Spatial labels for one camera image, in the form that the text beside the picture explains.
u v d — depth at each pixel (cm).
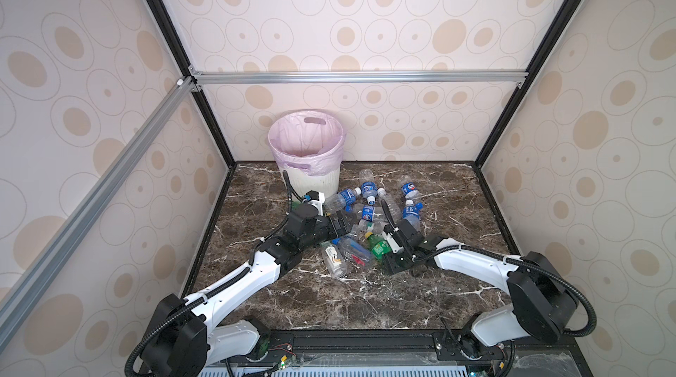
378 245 86
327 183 95
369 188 104
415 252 64
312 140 106
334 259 85
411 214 97
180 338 39
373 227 97
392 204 100
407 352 73
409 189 105
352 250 87
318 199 73
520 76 90
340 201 105
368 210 97
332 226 69
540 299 43
